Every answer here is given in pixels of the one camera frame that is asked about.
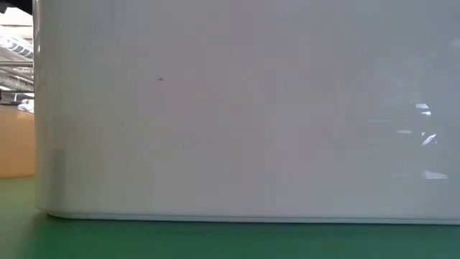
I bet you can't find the white plastic basket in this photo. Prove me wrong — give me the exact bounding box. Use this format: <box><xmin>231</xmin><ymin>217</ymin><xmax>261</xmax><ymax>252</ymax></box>
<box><xmin>32</xmin><ymin>0</ymin><xmax>460</xmax><ymax>226</ymax></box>

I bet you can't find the tan translucent plastic basket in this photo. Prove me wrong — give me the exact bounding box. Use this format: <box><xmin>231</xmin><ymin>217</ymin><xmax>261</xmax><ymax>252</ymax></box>
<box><xmin>0</xmin><ymin>104</ymin><xmax>36</xmax><ymax>180</ymax></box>

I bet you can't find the white black striped object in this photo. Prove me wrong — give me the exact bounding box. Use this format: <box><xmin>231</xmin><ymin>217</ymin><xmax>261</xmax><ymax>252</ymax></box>
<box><xmin>0</xmin><ymin>35</ymin><xmax>35</xmax><ymax>60</ymax></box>

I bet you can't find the grey metal rail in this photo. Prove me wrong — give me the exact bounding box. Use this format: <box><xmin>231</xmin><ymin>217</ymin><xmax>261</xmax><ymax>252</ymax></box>
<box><xmin>0</xmin><ymin>60</ymin><xmax>35</xmax><ymax>68</ymax></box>

